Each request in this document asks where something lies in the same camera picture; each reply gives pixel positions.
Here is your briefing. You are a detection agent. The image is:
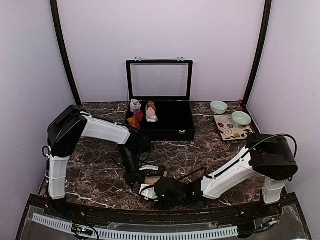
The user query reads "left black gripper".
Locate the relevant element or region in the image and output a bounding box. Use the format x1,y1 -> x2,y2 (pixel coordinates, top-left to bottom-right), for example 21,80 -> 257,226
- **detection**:
119,145 -> 146,192

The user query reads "striped brown beige sock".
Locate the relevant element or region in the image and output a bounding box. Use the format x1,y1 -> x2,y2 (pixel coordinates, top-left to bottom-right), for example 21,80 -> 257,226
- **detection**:
144,163 -> 168,185

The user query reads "pink patterned sock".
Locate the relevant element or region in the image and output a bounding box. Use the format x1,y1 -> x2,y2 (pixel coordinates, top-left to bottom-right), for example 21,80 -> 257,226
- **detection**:
145,107 -> 158,123

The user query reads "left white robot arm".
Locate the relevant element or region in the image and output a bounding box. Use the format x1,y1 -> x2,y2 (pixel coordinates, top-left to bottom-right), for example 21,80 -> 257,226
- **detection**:
42,105 -> 165,218

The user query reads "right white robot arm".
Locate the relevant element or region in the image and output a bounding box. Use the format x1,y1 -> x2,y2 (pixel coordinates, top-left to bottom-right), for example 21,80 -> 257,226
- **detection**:
153,133 -> 298,217

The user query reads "rolled orange sock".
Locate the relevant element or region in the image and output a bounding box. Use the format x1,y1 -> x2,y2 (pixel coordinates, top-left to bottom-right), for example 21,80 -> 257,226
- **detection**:
127,117 -> 141,130

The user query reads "rolled purple red sock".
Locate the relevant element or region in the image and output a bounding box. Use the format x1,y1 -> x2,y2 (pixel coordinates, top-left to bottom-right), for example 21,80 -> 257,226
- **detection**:
133,109 -> 144,122

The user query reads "rolled pink white sock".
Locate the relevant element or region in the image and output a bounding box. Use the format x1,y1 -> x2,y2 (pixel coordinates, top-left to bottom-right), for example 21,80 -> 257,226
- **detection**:
130,99 -> 141,112

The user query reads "small circuit board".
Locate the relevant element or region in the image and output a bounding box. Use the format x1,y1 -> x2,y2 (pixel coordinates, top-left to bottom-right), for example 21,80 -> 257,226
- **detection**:
71,224 -> 94,236

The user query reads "rolled brown sock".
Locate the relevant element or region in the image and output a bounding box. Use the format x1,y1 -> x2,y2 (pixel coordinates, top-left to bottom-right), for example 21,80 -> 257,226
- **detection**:
145,101 -> 157,112

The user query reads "floral square plate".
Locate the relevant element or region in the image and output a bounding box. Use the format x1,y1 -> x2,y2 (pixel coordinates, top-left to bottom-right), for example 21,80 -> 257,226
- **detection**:
213,114 -> 255,142

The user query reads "black glass-lid storage box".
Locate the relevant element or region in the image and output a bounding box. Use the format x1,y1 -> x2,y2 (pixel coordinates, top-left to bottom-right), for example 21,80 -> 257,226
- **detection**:
125,59 -> 196,141

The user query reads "far pale green bowl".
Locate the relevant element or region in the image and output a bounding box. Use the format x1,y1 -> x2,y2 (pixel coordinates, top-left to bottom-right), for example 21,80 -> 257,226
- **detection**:
210,100 -> 228,115

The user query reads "pale green bowl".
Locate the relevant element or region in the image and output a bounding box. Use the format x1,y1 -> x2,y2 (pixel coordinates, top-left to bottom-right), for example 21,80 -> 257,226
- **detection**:
231,111 -> 252,129
210,100 -> 228,115

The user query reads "near pale green bowl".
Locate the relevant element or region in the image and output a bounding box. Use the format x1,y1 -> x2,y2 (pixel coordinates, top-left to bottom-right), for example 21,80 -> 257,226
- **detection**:
231,111 -> 252,129

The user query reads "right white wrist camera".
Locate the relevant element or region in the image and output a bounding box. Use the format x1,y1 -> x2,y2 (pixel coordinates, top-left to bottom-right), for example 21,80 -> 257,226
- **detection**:
138,184 -> 159,201

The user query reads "white slotted cable duct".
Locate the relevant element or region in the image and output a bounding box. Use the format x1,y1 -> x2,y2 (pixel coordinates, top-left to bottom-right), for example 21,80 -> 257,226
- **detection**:
31,213 -> 239,240

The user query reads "left black frame post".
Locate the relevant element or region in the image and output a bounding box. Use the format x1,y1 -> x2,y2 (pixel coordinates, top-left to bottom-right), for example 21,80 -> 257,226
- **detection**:
49,0 -> 82,107

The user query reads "black frame post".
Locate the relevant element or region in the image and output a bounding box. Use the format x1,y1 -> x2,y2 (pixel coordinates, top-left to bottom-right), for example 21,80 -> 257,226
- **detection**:
242,0 -> 272,108
49,0 -> 82,107

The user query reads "right black frame post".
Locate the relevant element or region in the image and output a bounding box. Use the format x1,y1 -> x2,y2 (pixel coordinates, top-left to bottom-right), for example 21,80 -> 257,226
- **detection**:
242,0 -> 272,108

